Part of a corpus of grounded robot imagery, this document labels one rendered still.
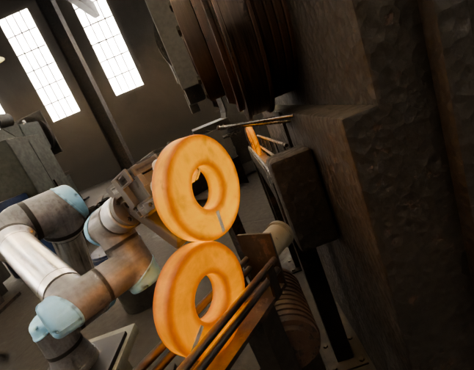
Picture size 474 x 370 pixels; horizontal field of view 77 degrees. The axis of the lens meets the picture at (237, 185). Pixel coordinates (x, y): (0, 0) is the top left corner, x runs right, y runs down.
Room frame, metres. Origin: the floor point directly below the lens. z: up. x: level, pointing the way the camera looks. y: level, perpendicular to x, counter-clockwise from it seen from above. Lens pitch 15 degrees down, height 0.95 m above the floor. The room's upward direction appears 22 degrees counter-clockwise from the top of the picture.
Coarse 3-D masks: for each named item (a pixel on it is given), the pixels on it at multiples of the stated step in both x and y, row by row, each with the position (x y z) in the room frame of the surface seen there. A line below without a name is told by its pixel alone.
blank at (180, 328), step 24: (168, 264) 0.36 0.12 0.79; (192, 264) 0.36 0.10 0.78; (216, 264) 0.39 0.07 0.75; (168, 288) 0.33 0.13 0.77; (192, 288) 0.35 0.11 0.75; (216, 288) 0.40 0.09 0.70; (240, 288) 0.41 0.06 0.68; (168, 312) 0.32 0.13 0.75; (192, 312) 0.34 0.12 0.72; (216, 312) 0.38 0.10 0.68; (168, 336) 0.31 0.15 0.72; (192, 336) 0.32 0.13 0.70; (216, 336) 0.35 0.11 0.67
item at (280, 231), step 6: (276, 222) 0.56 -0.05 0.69; (282, 222) 0.56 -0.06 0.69; (270, 228) 0.55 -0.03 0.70; (276, 228) 0.54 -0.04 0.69; (282, 228) 0.55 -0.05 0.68; (288, 228) 0.55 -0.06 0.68; (276, 234) 0.52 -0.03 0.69; (282, 234) 0.53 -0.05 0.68; (288, 234) 0.54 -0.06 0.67; (276, 240) 0.51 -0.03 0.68; (282, 240) 0.52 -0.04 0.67; (288, 240) 0.54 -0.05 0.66; (276, 246) 0.50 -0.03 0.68; (282, 246) 0.52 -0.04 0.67; (288, 246) 0.55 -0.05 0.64
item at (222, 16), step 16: (224, 0) 0.68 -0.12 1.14; (240, 0) 0.68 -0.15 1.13; (224, 16) 0.68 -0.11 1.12; (240, 16) 0.68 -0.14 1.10; (224, 32) 0.67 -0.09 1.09; (240, 32) 0.68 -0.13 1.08; (240, 48) 0.69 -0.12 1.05; (256, 48) 0.69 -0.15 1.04; (240, 64) 0.70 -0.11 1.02; (256, 64) 0.71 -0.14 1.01; (240, 80) 0.71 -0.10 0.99; (256, 80) 0.73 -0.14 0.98; (256, 96) 0.76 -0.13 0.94; (256, 112) 0.84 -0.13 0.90
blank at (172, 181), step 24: (192, 144) 0.42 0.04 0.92; (216, 144) 0.46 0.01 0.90; (168, 168) 0.38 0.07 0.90; (192, 168) 0.41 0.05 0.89; (216, 168) 0.45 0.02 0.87; (168, 192) 0.37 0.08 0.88; (192, 192) 0.39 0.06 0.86; (216, 192) 0.45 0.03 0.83; (168, 216) 0.37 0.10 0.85; (192, 216) 0.38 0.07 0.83; (216, 216) 0.42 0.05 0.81; (192, 240) 0.39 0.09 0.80
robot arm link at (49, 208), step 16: (48, 192) 0.85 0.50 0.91; (64, 192) 0.85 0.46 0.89; (32, 208) 0.79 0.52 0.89; (48, 208) 0.80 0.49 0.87; (64, 208) 0.82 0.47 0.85; (80, 208) 0.85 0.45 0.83; (48, 224) 0.79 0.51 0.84; (64, 224) 0.82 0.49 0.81; (80, 224) 0.87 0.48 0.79; (48, 240) 0.83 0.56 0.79; (64, 240) 0.84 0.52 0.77; (80, 240) 0.89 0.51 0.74; (64, 256) 0.87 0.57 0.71; (80, 256) 0.89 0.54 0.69; (80, 272) 0.90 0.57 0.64; (112, 304) 1.00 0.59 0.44
